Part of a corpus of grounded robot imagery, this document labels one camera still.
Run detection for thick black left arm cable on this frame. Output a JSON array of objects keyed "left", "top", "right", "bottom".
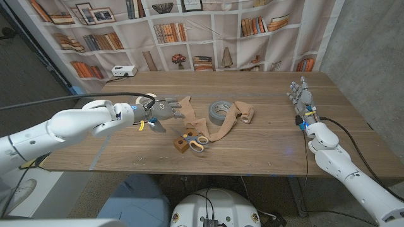
[{"left": 0, "top": 91, "right": 156, "bottom": 111}]

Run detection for printed bookshelf backdrop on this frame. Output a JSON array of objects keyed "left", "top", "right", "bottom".
[{"left": 6, "top": 0, "right": 345, "bottom": 97}]

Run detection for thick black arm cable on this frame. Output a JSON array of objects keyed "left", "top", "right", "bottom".
[
  {"left": 319, "top": 116, "right": 404, "bottom": 202},
  {"left": 0, "top": 91, "right": 156, "bottom": 111}
]

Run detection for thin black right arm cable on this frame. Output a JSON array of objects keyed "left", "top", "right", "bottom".
[{"left": 301, "top": 129, "right": 379, "bottom": 227}]

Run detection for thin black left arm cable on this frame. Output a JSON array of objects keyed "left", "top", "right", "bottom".
[{"left": 1, "top": 154, "right": 48, "bottom": 218}]

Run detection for white masking tape roll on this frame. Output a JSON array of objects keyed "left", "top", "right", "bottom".
[{"left": 135, "top": 93, "right": 158, "bottom": 107}]

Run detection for black floor device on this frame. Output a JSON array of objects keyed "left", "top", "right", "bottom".
[{"left": 261, "top": 210, "right": 287, "bottom": 227}]

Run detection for grey duct tape roll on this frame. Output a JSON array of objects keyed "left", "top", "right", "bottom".
[{"left": 208, "top": 100, "right": 234, "bottom": 127}]

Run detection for wooden block with holes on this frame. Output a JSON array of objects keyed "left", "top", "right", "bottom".
[{"left": 172, "top": 129, "right": 198, "bottom": 154}]

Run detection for black torso cable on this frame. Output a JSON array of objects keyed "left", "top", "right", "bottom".
[{"left": 189, "top": 188, "right": 216, "bottom": 220}]

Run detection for grey orange handled scissors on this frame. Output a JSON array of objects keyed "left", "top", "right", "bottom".
[{"left": 169, "top": 127, "right": 210, "bottom": 153}]

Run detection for blue grey box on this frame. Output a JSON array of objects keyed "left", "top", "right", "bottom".
[{"left": 97, "top": 173, "right": 173, "bottom": 227}]

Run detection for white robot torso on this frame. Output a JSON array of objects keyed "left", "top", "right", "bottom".
[{"left": 169, "top": 187, "right": 262, "bottom": 227}]

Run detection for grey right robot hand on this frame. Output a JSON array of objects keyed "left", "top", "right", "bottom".
[{"left": 286, "top": 75, "right": 321, "bottom": 127}]

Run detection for dark metal table leg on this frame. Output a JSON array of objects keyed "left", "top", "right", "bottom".
[{"left": 287, "top": 176, "right": 309, "bottom": 218}]

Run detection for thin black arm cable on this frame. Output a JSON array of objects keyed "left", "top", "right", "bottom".
[
  {"left": 1, "top": 154, "right": 48, "bottom": 218},
  {"left": 301, "top": 129, "right": 379, "bottom": 227}
]

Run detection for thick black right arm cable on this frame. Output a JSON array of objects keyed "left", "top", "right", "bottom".
[{"left": 319, "top": 116, "right": 404, "bottom": 202}]

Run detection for black power box cable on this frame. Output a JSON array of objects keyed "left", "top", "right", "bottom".
[{"left": 105, "top": 74, "right": 129, "bottom": 84}]

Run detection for white shoe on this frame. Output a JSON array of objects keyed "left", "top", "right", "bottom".
[{"left": 6, "top": 178, "right": 38, "bottom": 211}]

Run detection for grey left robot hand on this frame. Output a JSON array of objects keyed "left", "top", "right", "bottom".
[{"left": 138, "top": 97, "right": 187, "bottom": 134}]

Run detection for beige adhesive wrap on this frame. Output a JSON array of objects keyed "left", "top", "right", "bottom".
[{"left": 176, "top": 95, "right": 255, "bottom": 143}]

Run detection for white power box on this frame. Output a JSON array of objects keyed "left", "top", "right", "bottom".
[{"left": 111, "top": 65, "right": 138, "bottom": 78}]

